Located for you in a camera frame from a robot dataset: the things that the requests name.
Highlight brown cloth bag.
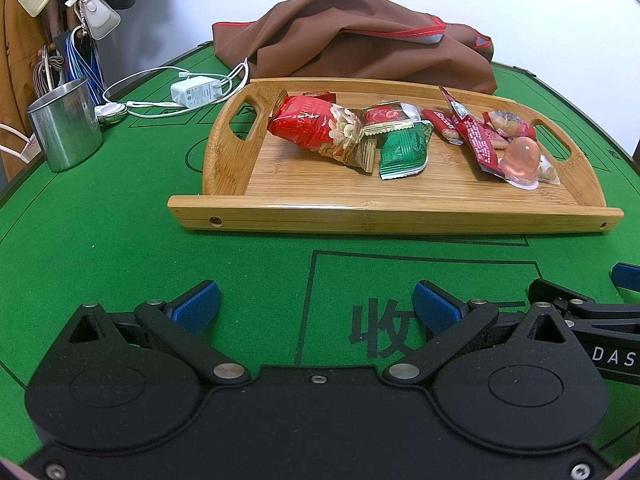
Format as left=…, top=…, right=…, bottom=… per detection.
left=212, top=0, right=496, bottom=95

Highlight clear red snack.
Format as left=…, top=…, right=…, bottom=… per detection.
left=365, top=101, right=423, bottom=136

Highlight beige small purse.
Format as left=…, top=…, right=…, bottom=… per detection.
left=74, top=0, right=122, bottom=41

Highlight gold candy packet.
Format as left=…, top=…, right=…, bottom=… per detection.
left=537, top=155, right=560, bottom=185

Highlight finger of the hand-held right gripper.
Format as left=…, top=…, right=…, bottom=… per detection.
left=527, top=279, right=640, bottom=321
left=611, top=262, right=640, bottom=291

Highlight red nut snack packet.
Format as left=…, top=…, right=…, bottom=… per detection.
left=267, top=92, right=379, bottom=176

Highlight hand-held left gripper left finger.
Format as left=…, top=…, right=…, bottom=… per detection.
left=67, top=281, right=250, bottom=387

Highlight bundle of beige cords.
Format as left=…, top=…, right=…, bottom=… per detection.
left=32, top=44, right=66, bottom=97

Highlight long red snack packet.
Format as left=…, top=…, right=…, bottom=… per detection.
left=439, top=85, right=506, bottom=176

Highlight wooden tray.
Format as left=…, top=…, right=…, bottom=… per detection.
left=167, top=77, right=625, bottom=235

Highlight orange coat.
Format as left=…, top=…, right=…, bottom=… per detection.
left=0, top=0, right=56, bottom=181

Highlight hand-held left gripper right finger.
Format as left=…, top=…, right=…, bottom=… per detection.
left=382, top=282, right=576, bottom=387

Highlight green snack packet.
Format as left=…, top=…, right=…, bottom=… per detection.
left=378, top=122, right=435, bottom=181

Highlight pink jelly cup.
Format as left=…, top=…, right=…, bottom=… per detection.
left=500, top=136, right=543, bottom=191

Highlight small red snack packet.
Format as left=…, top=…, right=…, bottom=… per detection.
left=421, top=107, right=463, bottom=146

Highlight white charger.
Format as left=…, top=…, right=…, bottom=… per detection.
left=170, top=74, right=223, bottom=109

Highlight metal cup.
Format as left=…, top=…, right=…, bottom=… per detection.
left=26, top=78, right=104, bottom=173

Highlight red white cookie packet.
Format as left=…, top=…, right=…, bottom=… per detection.
left=482, top=110, right=537, bottom=141

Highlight white cable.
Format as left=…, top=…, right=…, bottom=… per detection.
left=102, top=57, right=251, bottom=118

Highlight blue cords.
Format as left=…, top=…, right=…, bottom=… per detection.
left=62, top=25, right=106, bottom=103

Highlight white strap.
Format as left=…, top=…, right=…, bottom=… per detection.
left=0, top=124, right=38, bottom=161

